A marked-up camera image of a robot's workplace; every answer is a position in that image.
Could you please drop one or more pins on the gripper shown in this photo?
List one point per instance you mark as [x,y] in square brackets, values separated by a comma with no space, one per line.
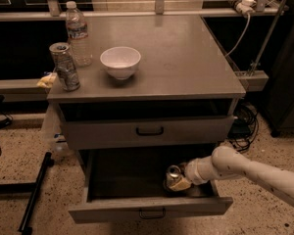
[191,172]

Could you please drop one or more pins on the metal rail frame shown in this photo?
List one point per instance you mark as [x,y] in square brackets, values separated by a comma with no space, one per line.
[121,4]

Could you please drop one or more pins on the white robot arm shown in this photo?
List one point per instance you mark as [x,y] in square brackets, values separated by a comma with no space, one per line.
[226,163]

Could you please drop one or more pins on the clear plastic water bottle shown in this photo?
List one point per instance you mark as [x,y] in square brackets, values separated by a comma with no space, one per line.
[77,30]

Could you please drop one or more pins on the black metal stand leg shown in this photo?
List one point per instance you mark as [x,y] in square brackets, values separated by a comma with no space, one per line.
[24,228]

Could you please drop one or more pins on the closed upper drawer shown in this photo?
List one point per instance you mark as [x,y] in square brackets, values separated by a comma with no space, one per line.
[86,135]

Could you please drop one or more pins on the white power strip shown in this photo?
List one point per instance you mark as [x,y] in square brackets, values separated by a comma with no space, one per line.
[243,7]

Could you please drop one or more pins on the white ceramic bowl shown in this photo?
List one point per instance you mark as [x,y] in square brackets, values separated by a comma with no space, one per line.
[120,62]

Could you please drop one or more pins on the clear plastic bag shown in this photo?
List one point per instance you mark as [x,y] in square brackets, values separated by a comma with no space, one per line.
[53,135]

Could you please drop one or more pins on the silver patterned soda can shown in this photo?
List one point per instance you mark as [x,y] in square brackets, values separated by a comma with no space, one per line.
[64,65]

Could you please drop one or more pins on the grey drawer cabinet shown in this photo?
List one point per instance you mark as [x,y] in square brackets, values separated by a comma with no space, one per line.
[182,73]

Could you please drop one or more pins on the open lower drawer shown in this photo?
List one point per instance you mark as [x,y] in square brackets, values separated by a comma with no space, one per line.
[128,184]

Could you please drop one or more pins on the white green 7up can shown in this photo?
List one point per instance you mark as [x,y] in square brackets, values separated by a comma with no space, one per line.
[172,172]

